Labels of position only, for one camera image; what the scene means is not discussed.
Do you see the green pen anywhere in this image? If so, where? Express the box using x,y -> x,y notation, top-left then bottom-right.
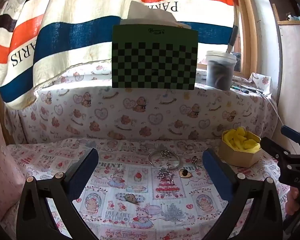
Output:
231,85 -> 251,94

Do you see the cloud-shaped brooch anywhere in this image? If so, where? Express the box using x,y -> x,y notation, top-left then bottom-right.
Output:
123,194 -> 139,204

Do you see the pink cartoon print tablecloth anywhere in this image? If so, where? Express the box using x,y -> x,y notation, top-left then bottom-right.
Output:
0,137 -> 300,240

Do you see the crystal silver brooch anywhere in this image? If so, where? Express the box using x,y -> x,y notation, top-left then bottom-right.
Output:
157,168 -> 174,181

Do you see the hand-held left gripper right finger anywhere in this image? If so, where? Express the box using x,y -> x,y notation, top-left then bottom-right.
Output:
202,148 -> 283,240

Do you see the silver bangle bracelet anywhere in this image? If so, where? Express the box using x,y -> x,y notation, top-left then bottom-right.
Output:
148,150 -> 182,171

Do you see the octagonal cardboard jewelry box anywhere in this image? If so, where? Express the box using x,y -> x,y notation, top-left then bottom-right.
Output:
219,129 -> 263,168

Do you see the white tissue paper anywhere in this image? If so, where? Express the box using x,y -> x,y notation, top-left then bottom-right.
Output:
127,1 -> 191,29

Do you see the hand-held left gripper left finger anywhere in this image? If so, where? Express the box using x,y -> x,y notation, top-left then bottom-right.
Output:
16,148 -> 99,240

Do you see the white cable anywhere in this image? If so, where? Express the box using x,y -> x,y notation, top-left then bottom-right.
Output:
261,93 -> 283,126

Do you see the striped orange blue white towel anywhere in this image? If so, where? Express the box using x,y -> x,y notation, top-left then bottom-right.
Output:
0,0 -> 240,110

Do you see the yellow cloth lining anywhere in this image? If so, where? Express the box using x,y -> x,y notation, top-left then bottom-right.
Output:
222,127 -> 261,153

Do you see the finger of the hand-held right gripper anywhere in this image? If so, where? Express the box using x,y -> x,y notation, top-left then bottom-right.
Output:
260,137 -> 293,161
280,126 -> 300,153

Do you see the bear print cloth cover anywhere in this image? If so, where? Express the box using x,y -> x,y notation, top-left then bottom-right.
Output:
4,65 -> 280,146

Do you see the wooden cabinet panel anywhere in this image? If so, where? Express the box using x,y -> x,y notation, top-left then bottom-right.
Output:
272,4 -> 300,137

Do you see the green checkered paper bag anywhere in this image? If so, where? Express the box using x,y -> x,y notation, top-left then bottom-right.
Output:
112,23 -> 199,91

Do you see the person's right hand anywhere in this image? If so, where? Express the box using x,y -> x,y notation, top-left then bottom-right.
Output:
285,187 -> 300,216

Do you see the wooden window frame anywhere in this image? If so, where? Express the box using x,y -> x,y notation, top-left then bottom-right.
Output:
230,0 -> 258,77

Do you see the translucent plastic bucket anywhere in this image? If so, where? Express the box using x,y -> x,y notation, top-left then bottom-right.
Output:
205,51 -> 237,91

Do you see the long-handled brush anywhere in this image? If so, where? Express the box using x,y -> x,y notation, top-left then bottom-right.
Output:
226,5 -> 240,54

